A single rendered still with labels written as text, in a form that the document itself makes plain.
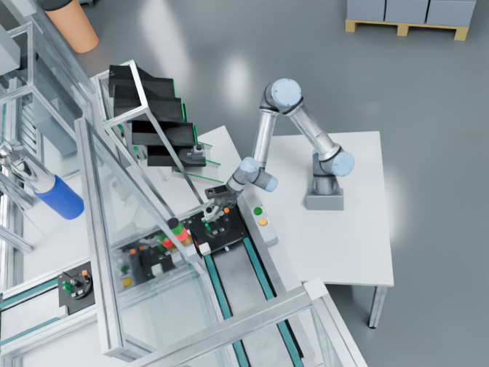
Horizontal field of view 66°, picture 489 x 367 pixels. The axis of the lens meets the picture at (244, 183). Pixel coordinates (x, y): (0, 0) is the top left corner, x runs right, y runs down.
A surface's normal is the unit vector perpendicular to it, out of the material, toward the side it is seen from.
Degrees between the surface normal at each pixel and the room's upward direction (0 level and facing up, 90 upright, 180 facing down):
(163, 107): 25
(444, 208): 0
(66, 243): 0
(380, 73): 0
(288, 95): 44
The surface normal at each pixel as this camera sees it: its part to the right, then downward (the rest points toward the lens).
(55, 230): -0.22, -0.55
